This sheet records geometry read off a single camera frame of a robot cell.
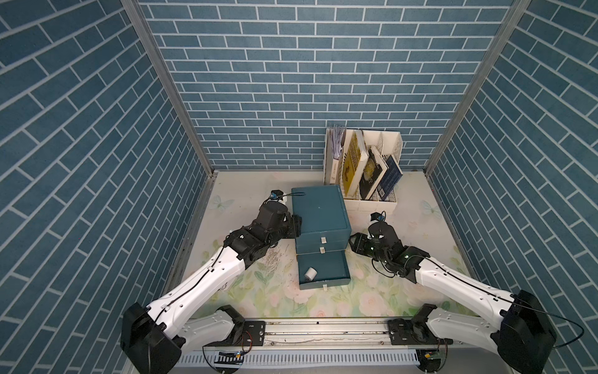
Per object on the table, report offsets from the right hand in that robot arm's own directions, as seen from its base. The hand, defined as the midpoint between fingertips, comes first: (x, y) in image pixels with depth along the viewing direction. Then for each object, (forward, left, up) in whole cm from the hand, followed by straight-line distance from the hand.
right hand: (351, 240), depth 82 cm
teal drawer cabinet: (-3, +9, +10) cm, 14 cm away
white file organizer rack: (+46, -17, +9) cm, 50 cm away
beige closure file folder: (+22, +7, +16) cm, 28 cm away
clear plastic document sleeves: (+35, +6, +19) cm, 41 cm away
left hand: (+1, +18, +10) cm, 20 cm away
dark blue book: (+32, -18, 0) cm, 37 cm away
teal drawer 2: (-3, +14, -1) cm, 14 cm away
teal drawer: (-3, +10, +7) cm, 12 cm away
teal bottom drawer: (-6, +6, -11) cm, 14 cm away
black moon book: (+32, -11, +5) cm, 34 cm away
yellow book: (+30, -1, +10) cm, 31 cm away
